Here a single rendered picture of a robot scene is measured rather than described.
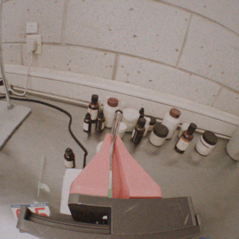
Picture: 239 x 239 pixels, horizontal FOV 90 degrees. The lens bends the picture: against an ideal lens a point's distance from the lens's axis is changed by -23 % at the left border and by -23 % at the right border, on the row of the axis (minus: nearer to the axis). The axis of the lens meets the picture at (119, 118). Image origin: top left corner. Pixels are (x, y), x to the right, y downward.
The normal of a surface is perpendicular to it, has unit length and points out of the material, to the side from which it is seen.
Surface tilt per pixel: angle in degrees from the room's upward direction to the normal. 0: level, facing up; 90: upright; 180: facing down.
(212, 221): 0
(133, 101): 90
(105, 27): 90
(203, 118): 90
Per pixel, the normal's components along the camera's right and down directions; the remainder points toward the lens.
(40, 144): 0.18, -0.77
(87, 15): -0.14, 0.59
